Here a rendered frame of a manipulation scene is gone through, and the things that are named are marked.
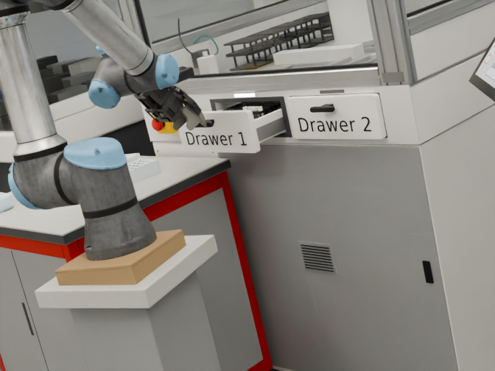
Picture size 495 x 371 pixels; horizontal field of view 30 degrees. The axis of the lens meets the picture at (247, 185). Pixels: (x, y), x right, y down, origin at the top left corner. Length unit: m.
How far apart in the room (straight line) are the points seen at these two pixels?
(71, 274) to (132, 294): 0.17
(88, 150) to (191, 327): 0.44
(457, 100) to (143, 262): 0.92
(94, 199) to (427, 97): 0.83
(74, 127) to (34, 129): 1.20
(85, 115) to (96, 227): 1.31
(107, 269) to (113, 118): 1.45
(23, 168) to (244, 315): 1.01
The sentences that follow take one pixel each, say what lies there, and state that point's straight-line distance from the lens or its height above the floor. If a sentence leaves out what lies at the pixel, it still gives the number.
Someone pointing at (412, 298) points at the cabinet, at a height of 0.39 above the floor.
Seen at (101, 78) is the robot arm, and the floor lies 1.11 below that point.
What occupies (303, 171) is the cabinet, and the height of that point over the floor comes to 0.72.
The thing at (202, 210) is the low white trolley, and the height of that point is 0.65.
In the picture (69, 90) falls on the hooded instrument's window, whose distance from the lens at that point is 3.16.
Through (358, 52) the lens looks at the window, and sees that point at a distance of 2.25.
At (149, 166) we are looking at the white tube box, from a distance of 2.64.
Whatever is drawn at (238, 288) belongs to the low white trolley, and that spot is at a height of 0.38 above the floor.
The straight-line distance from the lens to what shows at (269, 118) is 2.42.
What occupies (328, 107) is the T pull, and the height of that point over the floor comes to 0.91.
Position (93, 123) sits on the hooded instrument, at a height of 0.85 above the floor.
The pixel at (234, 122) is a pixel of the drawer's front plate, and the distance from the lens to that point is 2.38.
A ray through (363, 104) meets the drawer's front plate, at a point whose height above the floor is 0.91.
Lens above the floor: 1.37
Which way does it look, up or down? 15 degrees down
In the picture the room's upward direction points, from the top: 13 degrees counter-clockwise
